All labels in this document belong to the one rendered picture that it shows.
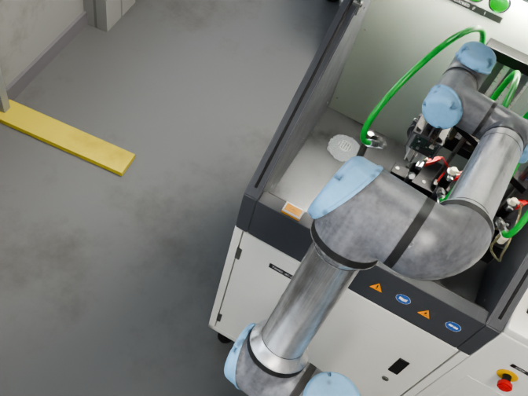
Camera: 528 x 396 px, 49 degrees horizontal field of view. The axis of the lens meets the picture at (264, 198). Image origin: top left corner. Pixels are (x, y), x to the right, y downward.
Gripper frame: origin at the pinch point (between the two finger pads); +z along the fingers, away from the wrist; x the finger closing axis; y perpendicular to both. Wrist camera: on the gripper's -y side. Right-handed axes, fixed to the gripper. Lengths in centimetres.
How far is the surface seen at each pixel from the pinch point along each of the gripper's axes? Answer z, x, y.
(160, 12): 110, -150, -123
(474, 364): 34, 40, 23
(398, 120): 19.3, -7.1, -30.6
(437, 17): -17.2, -11.1, -30.6
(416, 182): 12.3, 4.8, -4.4
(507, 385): 29, 47, 27
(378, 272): 17.4, 5.9, 23.4
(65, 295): 110, -86, 38
